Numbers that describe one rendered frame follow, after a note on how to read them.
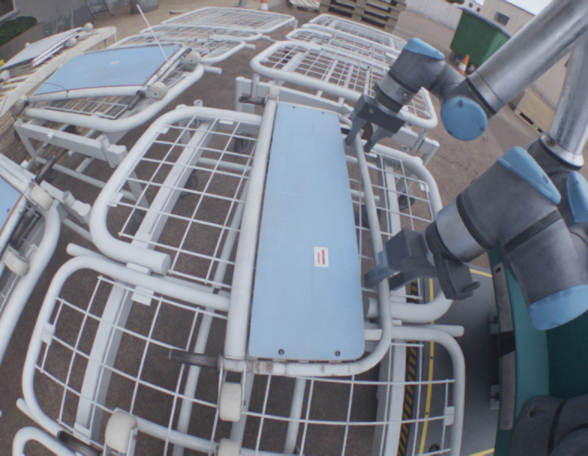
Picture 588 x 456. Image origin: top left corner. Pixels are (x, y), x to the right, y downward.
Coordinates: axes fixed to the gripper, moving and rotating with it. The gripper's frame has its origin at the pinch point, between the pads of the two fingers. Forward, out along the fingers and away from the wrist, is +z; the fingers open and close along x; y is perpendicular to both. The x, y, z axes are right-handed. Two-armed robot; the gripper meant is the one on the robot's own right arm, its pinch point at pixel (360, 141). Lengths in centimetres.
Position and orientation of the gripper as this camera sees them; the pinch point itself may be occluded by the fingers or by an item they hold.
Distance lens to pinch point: 76.5
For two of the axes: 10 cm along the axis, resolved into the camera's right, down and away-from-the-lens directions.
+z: -3.5, 5.1, 7.9
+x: 9.4, 2.2, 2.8
